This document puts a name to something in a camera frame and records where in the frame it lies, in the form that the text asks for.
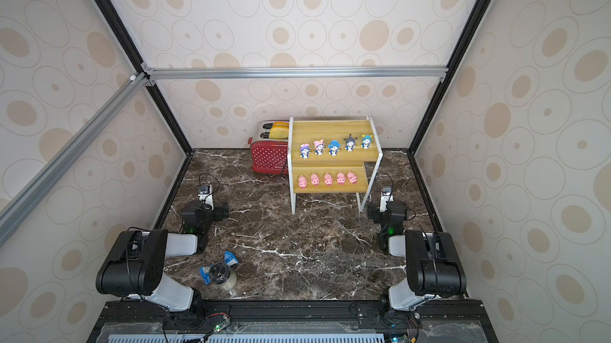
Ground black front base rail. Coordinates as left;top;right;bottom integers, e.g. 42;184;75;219
88;299;498;342

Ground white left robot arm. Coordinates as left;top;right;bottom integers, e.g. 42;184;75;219
95;200;229;318

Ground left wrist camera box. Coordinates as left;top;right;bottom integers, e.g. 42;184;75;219
197;184;214;209

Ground silver aluminium rail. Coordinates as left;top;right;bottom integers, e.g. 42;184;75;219
1;73;146;244
146;66;448;81

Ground red polka dot toaster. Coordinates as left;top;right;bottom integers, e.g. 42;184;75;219
248;120;289;174

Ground Doraemon figure purple pink hat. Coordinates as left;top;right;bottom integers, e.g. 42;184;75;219
300;143;310;159

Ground white metal wooden shelf rack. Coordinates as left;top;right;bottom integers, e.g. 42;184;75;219
287;115;383;214

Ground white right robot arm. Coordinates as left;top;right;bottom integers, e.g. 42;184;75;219
367;201;467;312

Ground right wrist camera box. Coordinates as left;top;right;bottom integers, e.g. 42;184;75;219
380;186;394;213

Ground black corner frame post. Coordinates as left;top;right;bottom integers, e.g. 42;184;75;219
93;0;193;155
408;0;493;156

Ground Doraemon figure grey costume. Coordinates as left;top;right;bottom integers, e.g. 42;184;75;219
345;134;357;152

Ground black corner frame post right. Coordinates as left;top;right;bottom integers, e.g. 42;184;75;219
408;0;493;156

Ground silver aluminium rail left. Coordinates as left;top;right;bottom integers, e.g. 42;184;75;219
1;73;146;244

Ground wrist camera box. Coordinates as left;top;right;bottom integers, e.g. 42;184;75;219
380;186;394;213
197;184;214;209

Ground clear tape roll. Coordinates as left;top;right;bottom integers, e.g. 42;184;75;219
208;262;237;291

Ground silver aluminium rail back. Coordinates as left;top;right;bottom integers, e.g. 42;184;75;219
146;66;448;81

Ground Doraemon figure teal ball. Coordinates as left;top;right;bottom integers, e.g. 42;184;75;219
361;135;373;149

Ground blue plastic wrapper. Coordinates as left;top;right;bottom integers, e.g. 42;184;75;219
200;251;239;289

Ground black corner frame post left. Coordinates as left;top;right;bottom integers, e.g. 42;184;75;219
93;0;193;155

